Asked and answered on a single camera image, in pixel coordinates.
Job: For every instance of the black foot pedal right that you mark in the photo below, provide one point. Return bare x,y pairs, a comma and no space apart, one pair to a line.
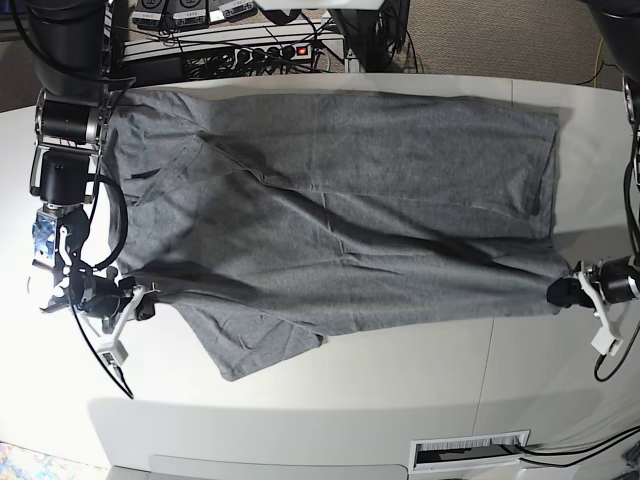
234,8

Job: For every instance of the black foot pedal middle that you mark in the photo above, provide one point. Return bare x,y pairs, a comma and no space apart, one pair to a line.
188,13

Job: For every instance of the grey T-shirt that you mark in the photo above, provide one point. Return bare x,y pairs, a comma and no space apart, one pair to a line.
274,222

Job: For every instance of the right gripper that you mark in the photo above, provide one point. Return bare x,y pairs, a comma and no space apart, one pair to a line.
105,299

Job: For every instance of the table cable grommet slot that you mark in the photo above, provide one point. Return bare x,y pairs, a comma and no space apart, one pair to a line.
466,453

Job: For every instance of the black foot pedal left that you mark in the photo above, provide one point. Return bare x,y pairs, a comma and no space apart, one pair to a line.
148,12

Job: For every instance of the black foot pedal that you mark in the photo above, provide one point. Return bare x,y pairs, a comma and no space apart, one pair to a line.
188,13
234,8
148,12

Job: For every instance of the black power strip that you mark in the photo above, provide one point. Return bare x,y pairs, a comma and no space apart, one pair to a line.
231,56

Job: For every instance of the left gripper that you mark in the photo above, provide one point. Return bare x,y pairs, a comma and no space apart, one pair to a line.
618,280

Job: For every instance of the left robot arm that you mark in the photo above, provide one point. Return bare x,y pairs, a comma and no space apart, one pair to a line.
618,23

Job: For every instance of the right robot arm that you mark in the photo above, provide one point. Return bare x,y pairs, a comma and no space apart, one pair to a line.
72,50

